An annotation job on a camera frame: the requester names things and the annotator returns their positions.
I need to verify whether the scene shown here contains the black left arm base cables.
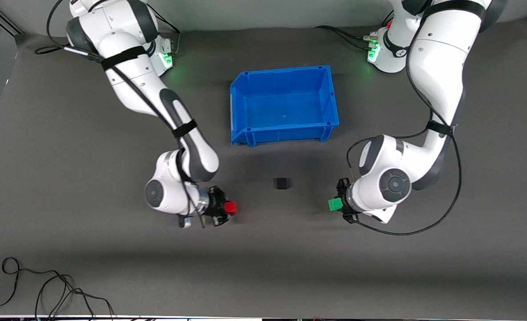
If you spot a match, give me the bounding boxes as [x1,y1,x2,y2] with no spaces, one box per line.
[314,9,395,50]

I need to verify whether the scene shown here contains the black aluminium frame rail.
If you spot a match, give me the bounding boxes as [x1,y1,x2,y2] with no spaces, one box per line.
[0,8,25,37]

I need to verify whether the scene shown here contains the black arm base cables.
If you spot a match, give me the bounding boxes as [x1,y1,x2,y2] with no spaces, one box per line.
[314,9,395,50]
[147,4,182,58]

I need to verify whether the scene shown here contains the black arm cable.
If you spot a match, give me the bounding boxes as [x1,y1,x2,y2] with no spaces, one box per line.
[346,67,463,236]
[35,0,206,229]

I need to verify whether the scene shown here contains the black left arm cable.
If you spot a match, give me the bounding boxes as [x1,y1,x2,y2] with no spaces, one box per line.
[346,67,463,236]

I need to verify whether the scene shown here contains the loose black cable tangle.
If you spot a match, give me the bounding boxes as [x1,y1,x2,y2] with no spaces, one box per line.
[0,257,116,320]

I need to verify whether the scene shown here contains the black right arm base cables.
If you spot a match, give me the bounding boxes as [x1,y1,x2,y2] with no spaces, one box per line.
[147,4,182,58]

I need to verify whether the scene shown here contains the blue plastic storage bin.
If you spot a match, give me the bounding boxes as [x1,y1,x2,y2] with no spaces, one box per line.
[229,65,340,148]

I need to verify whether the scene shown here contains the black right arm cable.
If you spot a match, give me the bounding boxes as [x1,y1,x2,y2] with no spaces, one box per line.
[35,0,206,229]

